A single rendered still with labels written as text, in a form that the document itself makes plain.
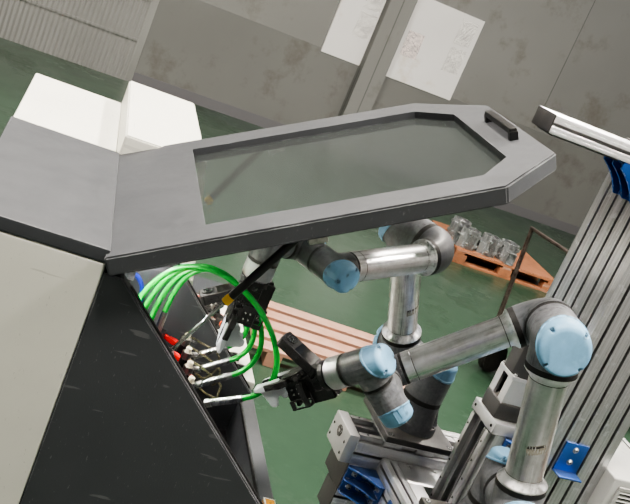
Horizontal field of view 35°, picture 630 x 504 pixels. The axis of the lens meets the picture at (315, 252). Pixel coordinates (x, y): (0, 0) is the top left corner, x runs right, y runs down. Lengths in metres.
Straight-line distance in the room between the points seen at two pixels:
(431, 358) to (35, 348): 0.87
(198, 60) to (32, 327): 9.40
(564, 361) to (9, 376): 1.13
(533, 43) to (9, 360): 10.82
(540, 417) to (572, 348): 0.18
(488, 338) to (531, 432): 0.23
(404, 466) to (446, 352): 0.69
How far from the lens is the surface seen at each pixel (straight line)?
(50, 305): 1.98
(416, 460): 2.91
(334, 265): 2.27
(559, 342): 2.12
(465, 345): 2.26
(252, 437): 2.66
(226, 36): 11.28
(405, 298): 2.75
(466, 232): 9.31
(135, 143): 2.59
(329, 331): 6.01
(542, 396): 2.19
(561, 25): 12.57
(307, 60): 11.52
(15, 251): 1.95
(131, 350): 2.02
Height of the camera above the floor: 2.18
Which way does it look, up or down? 16 degrees down
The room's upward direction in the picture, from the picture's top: 23 degrees clockwise
